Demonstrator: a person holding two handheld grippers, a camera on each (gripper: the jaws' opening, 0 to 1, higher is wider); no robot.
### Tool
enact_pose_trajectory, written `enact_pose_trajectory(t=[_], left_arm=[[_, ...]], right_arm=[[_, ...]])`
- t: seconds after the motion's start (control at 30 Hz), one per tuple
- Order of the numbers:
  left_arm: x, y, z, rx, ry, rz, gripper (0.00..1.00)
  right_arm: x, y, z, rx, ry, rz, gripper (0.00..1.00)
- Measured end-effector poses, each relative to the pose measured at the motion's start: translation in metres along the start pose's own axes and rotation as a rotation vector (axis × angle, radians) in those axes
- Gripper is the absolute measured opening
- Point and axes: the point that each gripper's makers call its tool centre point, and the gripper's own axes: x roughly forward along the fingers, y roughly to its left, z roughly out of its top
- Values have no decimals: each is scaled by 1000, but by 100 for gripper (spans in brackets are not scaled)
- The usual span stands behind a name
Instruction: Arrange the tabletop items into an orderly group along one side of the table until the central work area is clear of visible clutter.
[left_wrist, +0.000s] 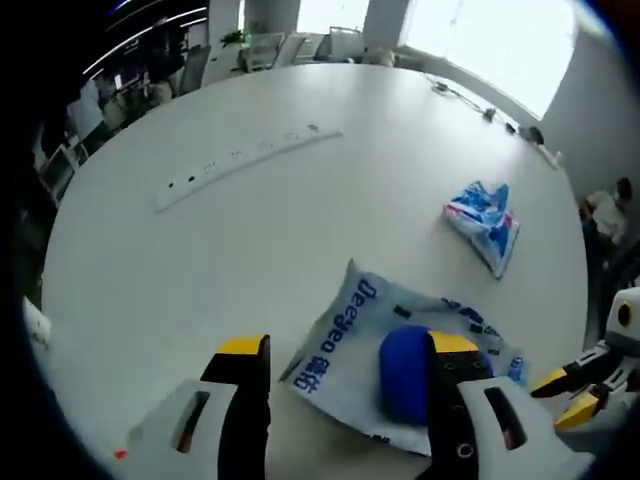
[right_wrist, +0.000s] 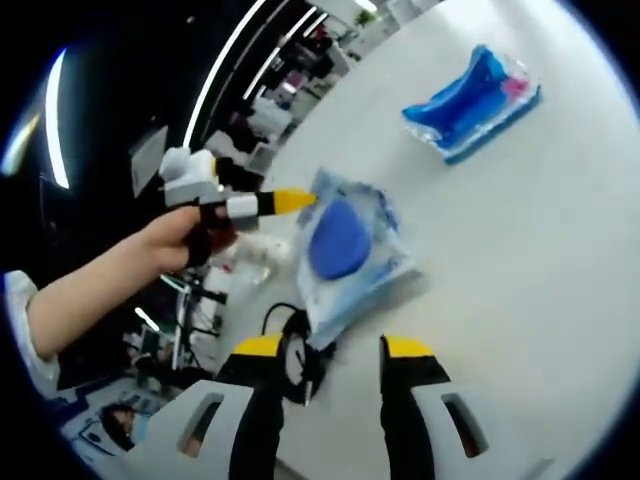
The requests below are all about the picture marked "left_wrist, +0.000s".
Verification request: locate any blue and pink packet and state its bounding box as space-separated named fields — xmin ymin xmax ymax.
xmin=441 ymin=180 xmax=521 ymax=280

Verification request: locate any white table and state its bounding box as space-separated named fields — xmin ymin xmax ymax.
xmin=39 ymin=62 xmax=591 ymax=480

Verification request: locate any white power strip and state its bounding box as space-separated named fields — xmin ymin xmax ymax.
xmin=151 ymin=123 xmax=345 ymax=215

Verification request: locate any thin cable on table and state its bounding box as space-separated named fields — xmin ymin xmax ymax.
xmin=427 ymin=74 xmax=490 ymax=115

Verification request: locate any clear bag with blue pad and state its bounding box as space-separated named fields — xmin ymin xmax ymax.
xmin=278 ymin=258 xmax=527 ymax=457

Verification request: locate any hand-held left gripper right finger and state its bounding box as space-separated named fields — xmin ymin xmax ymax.
xmin=418 ymin=329 xmax=596 ymax=480

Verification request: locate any white chair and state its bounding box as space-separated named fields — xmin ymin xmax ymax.
xmin=238 ymin=32 xmax=287 ymax=72

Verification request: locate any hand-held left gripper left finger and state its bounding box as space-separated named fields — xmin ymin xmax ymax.
xmin=128 ymin=333 xmax=273 ymax=480

